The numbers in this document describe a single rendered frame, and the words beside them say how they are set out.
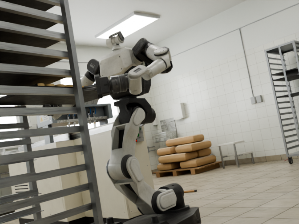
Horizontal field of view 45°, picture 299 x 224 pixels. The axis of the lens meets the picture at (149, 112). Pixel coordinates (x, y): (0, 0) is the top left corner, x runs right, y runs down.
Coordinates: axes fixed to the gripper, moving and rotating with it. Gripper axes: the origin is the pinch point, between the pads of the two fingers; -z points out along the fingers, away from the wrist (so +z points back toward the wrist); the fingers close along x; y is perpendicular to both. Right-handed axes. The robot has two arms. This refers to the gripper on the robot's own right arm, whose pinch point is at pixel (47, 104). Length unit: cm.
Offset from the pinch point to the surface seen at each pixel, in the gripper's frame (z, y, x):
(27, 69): -59, 0, 7
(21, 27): -59, 0, 25
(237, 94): 439, 307, 38
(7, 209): -71, -12, -48
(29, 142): -11.1, -11.1, -20.5
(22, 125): -12.8, -12.8, -11.3
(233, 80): 442, 305, 66
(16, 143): -16.5, -16.5, -20.5
